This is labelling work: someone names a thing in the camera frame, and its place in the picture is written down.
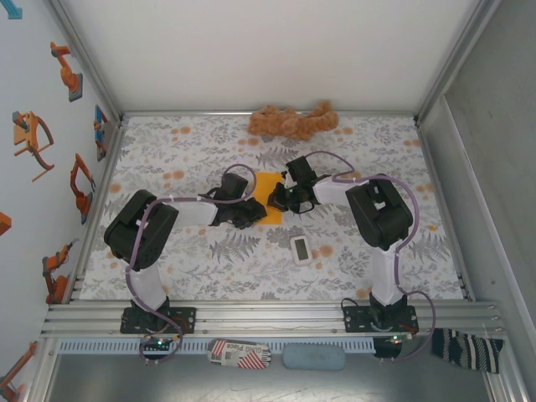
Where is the white digital timer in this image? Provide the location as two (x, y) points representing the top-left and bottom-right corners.
(289, 235), (313, 266)

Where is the floral patterned table mat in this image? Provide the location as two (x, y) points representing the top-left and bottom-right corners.
(79, 115), (466, 302)

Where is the brown teddy bear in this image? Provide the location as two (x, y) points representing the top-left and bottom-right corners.
(247, 100), (340, 142)

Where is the red white printed package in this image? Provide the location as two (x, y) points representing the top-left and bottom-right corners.
(207, 338), (272, 370)

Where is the grey blue sponge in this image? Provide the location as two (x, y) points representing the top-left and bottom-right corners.
(281, 343), (347, 372)

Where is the black white striped sock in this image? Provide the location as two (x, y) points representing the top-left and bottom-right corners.
(430, 327), (505, 375)

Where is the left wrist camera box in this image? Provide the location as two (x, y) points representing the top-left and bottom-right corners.
(220, 174), (251, 200)

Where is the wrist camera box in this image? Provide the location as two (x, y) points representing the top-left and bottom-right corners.
(286, 157), (318, 186)
(220, 174), (251, 200)

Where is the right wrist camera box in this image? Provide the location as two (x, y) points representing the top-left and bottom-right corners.
(286, 157), (318, 186)

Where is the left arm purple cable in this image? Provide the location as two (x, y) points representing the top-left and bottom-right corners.
(127, 162), (257, 366)

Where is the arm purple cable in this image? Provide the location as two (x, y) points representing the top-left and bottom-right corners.
(303, 150), (439, 363)
(127, 162), (257, 366)

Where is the wide aluminium frame rail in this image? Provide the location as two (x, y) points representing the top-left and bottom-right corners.
(39, 299), (508, 339)

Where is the thin aluminium frame rail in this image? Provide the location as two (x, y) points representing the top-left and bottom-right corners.
(119, 110), (420, 119)

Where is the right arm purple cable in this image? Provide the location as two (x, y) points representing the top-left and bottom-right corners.
(303, 150), (439, 363)

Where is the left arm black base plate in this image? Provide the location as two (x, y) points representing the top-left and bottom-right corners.
(120, 307), (198, 335)

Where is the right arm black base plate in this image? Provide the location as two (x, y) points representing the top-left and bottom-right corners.
(342, 305), (419, 335)

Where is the aluminium side frame rail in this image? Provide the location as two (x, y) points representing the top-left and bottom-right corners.
(66, 116), (129, 303)
(414, 116), (477, 302)

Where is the blue orange wall sticker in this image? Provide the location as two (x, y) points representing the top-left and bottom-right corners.
(92, 104), (111, 162)

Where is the white slotted cable duct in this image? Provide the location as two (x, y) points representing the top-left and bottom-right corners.
(56, 338), (376, 355)

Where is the aluminium frame post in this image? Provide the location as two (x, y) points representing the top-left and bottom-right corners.
(46, 0), (126, 125)
(412, 0), (505, 125)

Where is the orange gripper claw wall sticker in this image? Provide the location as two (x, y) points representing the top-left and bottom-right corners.
(11, 111), (56, 183)

